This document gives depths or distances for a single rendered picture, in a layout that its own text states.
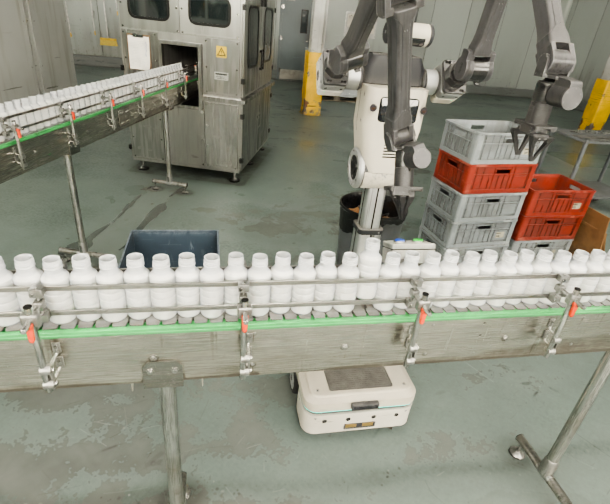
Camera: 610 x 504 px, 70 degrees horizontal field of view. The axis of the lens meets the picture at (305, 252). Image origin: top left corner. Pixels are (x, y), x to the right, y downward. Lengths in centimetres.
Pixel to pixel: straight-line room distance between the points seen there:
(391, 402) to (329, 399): 29
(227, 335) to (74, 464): 120
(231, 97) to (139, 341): 372
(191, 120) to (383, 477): 380
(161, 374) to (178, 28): 390
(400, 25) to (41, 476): 203
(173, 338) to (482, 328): 86
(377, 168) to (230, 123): 315
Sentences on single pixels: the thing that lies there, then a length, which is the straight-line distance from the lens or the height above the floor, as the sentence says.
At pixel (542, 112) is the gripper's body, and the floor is 152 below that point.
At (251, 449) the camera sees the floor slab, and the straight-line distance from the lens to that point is 211.
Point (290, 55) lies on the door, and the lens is 1309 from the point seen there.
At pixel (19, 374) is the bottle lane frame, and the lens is 128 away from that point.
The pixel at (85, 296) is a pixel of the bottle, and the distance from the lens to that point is 113.
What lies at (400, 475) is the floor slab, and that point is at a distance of 213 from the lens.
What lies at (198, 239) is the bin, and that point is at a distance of 168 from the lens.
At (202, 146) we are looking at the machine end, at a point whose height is 37.
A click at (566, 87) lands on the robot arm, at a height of 159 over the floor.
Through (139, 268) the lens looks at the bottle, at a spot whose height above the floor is 114.
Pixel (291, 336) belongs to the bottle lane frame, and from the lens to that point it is 116.
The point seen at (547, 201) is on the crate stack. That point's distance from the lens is 396.
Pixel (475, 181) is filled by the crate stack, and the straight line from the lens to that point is 336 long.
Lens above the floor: 169
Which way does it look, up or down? 29 degrees down
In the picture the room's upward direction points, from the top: 6 degrees clockwise
